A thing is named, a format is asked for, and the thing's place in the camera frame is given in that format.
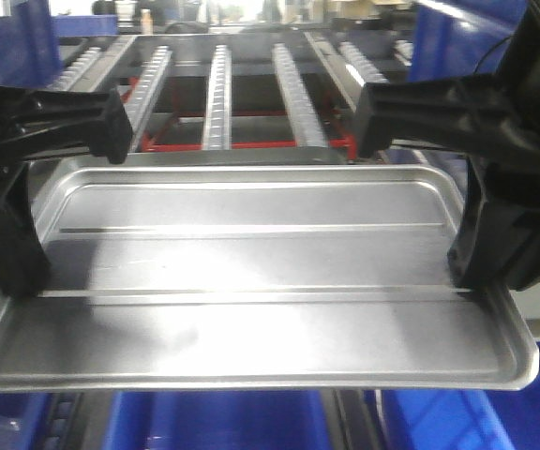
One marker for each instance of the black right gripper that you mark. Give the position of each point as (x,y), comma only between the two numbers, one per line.
(495,116)

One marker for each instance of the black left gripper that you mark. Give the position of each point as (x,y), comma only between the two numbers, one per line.
(32,124)

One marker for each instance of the small ribbed silver tray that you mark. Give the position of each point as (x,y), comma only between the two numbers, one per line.
(256,277)

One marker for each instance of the large silver base tray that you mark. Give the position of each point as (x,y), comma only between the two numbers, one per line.
(43,174)

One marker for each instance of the blue plastic bin upper left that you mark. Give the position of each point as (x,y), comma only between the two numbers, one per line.
(29,55)

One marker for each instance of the blue bin upper right stacked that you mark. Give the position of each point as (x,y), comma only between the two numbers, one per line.
(456,38)

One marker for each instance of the blue bin lower right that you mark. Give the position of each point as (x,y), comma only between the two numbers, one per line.
(461,419)

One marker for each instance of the blue bin lower middle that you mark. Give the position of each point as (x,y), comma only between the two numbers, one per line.
(217,420)

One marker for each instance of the red steel frame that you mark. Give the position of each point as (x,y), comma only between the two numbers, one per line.
(149,144)

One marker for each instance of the roller conveyor rail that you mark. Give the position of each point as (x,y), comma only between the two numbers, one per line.
(217,126)
(306,126)
(145,93)

